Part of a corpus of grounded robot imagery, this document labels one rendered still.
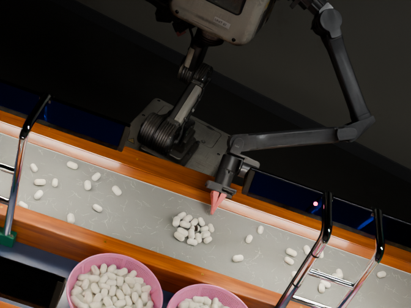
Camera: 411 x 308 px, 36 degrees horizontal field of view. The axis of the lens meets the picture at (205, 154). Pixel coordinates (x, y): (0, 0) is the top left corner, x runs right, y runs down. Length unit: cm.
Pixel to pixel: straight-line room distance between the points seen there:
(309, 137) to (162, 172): 51
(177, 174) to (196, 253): 32
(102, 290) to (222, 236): 47
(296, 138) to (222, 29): 46
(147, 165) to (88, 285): 52
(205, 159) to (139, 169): 65
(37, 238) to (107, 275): 24
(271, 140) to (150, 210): 46
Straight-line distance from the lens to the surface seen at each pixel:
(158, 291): 185
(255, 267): 205
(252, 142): 213
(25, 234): 195
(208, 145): 285
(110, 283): 185
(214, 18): 225
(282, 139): 216
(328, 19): 221
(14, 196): 182
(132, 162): 218
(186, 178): 219
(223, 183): 211
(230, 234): 211
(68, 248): 193
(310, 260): 176
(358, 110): 223
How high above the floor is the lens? 219
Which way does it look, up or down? 38 degrees down
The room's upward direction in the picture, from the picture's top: 22 degrees clockwise
